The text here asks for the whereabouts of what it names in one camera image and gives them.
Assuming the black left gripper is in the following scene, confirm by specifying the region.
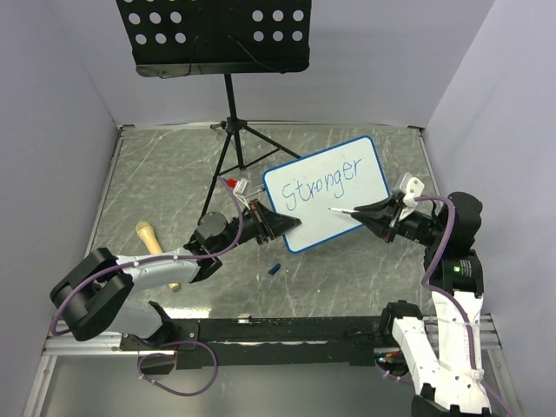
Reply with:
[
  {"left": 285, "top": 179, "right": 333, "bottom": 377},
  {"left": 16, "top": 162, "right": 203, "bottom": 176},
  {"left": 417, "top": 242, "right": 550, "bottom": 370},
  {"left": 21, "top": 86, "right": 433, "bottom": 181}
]
[{"left": 215, "top": 198, "right": 301, "bottom": 255}]

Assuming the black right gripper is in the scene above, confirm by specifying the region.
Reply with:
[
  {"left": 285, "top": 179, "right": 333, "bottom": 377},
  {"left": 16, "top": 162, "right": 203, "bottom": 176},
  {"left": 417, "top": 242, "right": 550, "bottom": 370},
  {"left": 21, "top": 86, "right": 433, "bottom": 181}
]
[{"left": 350, "top": 191, "right": 444, "bottom": 244}]

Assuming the white blue whiteboard marker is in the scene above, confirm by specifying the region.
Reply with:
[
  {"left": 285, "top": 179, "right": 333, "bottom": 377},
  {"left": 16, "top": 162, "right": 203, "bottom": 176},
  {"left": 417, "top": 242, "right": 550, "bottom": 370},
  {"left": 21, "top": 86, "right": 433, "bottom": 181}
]
[{"left": 329, "top": 208, "right": 358, "bottom": 215}]

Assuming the blue marker cap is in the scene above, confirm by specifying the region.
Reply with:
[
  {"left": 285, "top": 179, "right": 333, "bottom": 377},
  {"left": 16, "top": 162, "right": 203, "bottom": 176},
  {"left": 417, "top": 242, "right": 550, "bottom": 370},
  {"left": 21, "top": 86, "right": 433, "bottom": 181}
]
[{"left": 268, "top": 263, "right": 281, "bottom": 275}]

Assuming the blue framed whiteboard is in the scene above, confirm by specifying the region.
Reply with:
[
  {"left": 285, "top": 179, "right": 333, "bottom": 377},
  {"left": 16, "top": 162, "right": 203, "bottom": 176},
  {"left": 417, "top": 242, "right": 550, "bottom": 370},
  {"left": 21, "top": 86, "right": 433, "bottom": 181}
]
[{"left": 262, "top": 136, "right": 390, "bottom": 254}]

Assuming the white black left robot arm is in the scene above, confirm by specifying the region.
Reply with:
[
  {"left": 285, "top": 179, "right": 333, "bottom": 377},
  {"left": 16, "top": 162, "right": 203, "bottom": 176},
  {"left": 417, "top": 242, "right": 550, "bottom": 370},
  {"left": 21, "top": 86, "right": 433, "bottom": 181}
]
[{"left": 50, "top": 199, "right": 301, "bottom": 349}]

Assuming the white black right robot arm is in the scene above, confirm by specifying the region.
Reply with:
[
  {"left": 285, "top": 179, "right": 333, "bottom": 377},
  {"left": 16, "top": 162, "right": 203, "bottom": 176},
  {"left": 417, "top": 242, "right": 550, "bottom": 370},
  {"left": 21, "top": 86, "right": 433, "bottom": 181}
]
[{"left": 351, "top": 192, "right": 493, "bottom": 416}]

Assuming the wooden mallet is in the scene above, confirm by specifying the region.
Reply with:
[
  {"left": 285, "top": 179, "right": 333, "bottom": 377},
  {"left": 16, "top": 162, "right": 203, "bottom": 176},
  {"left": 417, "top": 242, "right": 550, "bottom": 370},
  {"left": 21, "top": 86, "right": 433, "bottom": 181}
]
[{"left": 135, "top": 222, "right": 182, "bottom": 293}]

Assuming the black music stand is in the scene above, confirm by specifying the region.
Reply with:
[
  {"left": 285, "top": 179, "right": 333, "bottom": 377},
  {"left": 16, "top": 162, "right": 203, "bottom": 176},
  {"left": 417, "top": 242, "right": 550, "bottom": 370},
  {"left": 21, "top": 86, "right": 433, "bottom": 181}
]
[{"left": 115, "top": 0, "right": 317, "bottom": 228}]

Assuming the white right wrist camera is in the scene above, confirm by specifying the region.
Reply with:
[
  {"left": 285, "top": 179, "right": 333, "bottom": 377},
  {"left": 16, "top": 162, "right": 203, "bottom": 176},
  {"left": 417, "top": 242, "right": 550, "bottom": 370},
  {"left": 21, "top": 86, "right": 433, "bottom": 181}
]
[{"left": 393, "top": 172, "right": 425, "bottom": 221}]

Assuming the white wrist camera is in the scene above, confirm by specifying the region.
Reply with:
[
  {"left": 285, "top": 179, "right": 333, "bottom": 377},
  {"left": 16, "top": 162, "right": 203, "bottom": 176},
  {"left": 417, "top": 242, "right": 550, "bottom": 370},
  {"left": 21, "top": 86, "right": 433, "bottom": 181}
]
[
  {"left": 226, "top": 178, "right": 265, "bottom": 208},
  {"left": 393, "top": 172, "right": 425, "bottom": 221}
]

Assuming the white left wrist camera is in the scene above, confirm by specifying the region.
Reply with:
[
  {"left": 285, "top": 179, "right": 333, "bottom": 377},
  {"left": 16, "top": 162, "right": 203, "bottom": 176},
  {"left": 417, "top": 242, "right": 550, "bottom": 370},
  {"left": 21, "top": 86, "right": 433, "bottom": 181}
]
[{"left": 226, "top": 178, "right": 265, "bottom": 208}]

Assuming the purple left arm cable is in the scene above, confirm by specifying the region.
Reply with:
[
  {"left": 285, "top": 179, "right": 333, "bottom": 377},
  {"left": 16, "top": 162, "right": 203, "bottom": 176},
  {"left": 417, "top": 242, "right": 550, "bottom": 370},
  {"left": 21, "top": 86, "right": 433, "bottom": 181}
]
[{"left": 50, "top": 175, "right": 244, "bottom": 338}]

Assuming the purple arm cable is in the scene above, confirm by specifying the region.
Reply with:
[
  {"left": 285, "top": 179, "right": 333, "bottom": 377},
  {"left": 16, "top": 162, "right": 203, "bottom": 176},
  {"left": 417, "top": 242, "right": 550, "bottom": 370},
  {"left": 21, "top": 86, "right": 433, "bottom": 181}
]
[
  {"left": 412, "top": 195, "right": 518, "bottom": 417},
  {"left": 50, "top": 175, "right": 244, "bottom": 338}
]

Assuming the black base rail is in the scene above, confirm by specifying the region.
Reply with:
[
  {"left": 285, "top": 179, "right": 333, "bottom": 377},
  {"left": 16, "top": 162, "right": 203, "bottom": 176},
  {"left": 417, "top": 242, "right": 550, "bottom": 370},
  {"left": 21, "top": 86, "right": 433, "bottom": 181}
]
[{"left": 120, "top": 316, "right": 400, "bottom": 373}]

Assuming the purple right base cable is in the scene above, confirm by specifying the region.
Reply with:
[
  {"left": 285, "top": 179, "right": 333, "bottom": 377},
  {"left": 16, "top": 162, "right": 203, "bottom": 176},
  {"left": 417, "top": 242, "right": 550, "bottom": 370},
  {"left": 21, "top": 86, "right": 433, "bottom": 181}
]
[{"left": 377, "top": 342, "right": 414, "bottom": 388}]

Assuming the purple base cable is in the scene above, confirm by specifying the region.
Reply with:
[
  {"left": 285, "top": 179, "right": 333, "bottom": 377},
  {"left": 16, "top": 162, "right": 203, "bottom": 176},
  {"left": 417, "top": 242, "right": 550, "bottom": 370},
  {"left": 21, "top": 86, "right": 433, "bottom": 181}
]
[
  {"left": 377, "top": 342, "right": 414, "bottom": 388},
  {"left": 137, "top": 341, "right": 218, "bottom": 396}
]

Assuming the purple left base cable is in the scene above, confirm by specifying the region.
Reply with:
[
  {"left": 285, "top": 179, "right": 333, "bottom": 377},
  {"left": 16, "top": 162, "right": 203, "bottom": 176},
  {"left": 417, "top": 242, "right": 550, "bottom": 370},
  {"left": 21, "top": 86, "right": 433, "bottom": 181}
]
[{"left": 137, "top": 341, "right": 218, "bottom": 396}]

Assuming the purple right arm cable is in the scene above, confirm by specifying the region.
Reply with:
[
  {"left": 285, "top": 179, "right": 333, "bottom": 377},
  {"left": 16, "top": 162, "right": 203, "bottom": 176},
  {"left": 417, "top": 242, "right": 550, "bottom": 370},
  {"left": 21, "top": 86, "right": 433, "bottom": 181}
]
[{"left": 412, "top": 195, "right": 518, "bottom": 417}]

